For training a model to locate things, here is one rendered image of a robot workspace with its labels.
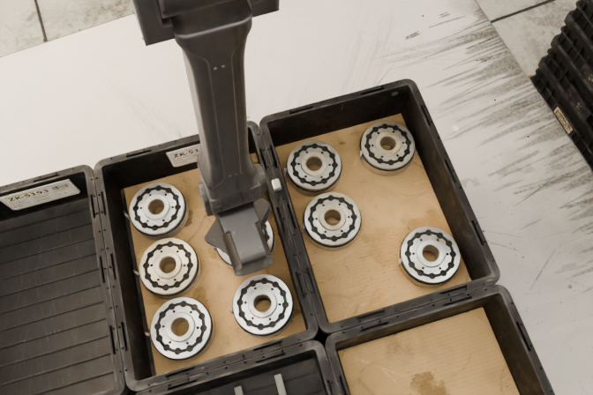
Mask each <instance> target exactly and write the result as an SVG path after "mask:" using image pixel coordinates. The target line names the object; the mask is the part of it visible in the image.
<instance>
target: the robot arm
mask: <svg viewBox="0 0 593 395"><path fill-rule="evenodd" d="M131 5H132V9H133V14H134V15H135V17H136V20H137V22H138V25H139V29H140V32H141V34H142V40H143V41H144V43H145V44H146V46H150V45H153V44H156V43H160V42H163V41H169V40H173V39H175V41H176V43H177V45H178V46H179V47H180V48H181V49H182V52H183V57H184V65H185V69H186V74H187V78H188V83H189V87H190V92H191V99H192V104H193V108H194V113H195V117H196V122H197V126H198V131H199V139H200V150H199V155H198V158H197V160H198V163H197V165H198V169H199V176H200V180H201V182H199V183H197V185H198V188H199V194H200V197H201V200H202V203H203V205H204V207H205V212H206V215H207V217H209V216H212V215H214V217H215V221H214V223H213V225H212V226H211V227H210V228H209V230H208V232H207V233H206V235H205V241H206V242H207V243H208V244H210V245H212V246H214V247H216V248H218V249H220V250H222V251H224V252H226V253H228V255H229V260H230V263H231V264H232V267H233V270H234V273H235V275H236V276H244V275H248V274H251V273H254V272H257V271H260V270H262V269H264V268H266V267H268V266H269V265H270V264H271V263H273V261H274V259H273V256H272V254H271V251H270V249H269V247H268V244H267V241H266V237H265V236H264V233H263V230H262V228H263V226H264V225H265V223H266V222H267V220H268V219H269V217H270V215H271V210H270V209H271V205H270V203H269V202H267V201H266V200H264V199H263V192H266V189H267V182H266V176H265V173H264V170H263V168H262V167H261V165H260V164H257V165H255V164H253V161H252V158H251V155H250V154H249V147H248V130H247V112H246V94H245V76H244V52H245V45H246V41H247V37H248V34H249V32H250V31H251V27H252V18H254V17H258V16H261V15H265V14H268V13H271V12H275V11H278V10H279V5H280V0H131Z"/></svg>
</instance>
